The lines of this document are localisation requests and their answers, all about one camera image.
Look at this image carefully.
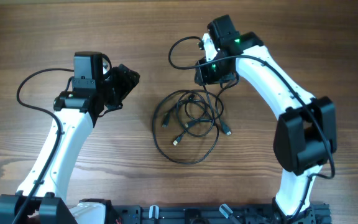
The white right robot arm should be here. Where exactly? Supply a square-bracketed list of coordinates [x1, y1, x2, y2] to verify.
[195, 15, 337, 223]

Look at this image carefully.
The black USB cable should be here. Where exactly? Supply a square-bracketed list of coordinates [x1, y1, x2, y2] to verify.
[151, 89, 220, 165]
[183, 82, 241, 136]

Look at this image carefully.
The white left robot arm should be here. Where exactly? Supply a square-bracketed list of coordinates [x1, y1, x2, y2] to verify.
[0, 51, 140, 223]

